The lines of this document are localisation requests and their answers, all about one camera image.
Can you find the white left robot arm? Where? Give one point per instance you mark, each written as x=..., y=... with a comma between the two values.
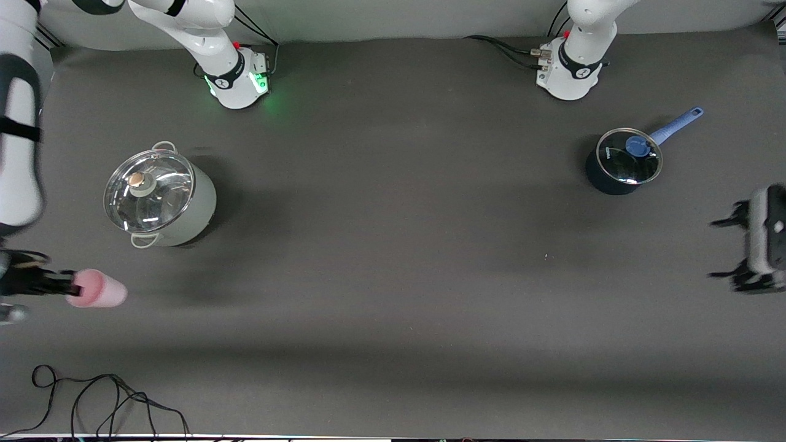
x=571, y=70

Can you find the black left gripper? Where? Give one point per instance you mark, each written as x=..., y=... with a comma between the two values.
x=741, y=280

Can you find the dark blue saucepan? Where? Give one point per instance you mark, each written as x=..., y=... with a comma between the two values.
x=605, y=184

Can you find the pink plastic cup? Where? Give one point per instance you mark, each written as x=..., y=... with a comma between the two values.
x=101, y=290

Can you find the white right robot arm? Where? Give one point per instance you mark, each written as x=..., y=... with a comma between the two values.
x=236, y=80

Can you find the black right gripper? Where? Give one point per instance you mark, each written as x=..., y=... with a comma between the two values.
x=26, y=281

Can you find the glass lid blue knob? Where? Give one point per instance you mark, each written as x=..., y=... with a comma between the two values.
x=620, y=164

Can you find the grey-green cooking pot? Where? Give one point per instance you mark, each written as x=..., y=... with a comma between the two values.
x=202, y=209

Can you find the glass pot lid brass knob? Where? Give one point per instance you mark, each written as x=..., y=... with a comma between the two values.
x=156, y=199

